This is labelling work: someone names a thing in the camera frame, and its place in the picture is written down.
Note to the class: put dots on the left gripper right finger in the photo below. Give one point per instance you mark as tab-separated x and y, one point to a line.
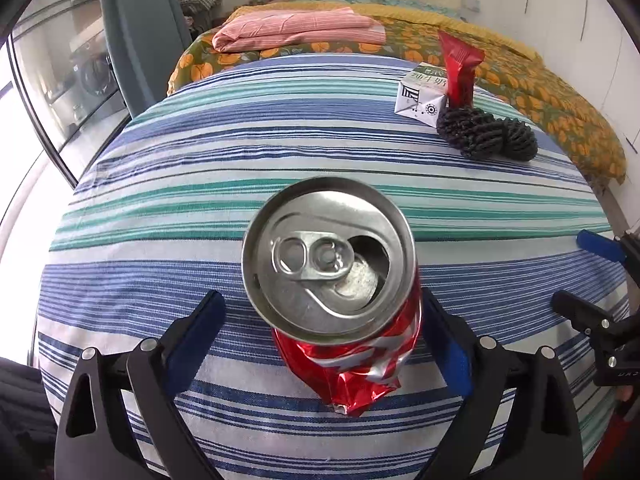
541	439

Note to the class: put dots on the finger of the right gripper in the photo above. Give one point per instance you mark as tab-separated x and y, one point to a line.
623	250
584	316

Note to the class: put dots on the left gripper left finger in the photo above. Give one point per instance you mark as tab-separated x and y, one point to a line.
95	439

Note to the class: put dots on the black pinecone-like ball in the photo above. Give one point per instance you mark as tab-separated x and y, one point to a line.
475	133
518	140

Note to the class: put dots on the red snack bag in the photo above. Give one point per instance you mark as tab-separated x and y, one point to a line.
461	60

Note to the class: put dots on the crushed red soda can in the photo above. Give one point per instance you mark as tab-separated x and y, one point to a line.
330	264

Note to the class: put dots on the white milk carton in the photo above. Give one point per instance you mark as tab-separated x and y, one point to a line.
422	94

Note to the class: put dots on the person's right hand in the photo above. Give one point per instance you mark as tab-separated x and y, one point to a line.
624	393

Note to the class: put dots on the striped blue green tablecloth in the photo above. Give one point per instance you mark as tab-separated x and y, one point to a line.
159	219

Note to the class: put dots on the white built-in wardrobe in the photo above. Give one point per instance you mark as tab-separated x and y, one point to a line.
585	43

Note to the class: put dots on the bed with floral quilt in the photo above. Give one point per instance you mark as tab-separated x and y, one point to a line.
511	71

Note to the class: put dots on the washing machine behind glass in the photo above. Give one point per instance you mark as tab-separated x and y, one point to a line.
92	70

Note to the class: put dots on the black framed glass sliding door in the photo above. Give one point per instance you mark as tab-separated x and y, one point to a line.
72	127

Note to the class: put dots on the folded pink blanket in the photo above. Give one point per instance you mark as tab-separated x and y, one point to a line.
275	28

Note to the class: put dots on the blue grey curtain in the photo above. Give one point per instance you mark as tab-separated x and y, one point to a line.
144	39

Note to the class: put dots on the pile of clothes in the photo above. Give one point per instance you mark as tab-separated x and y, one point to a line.
199	14

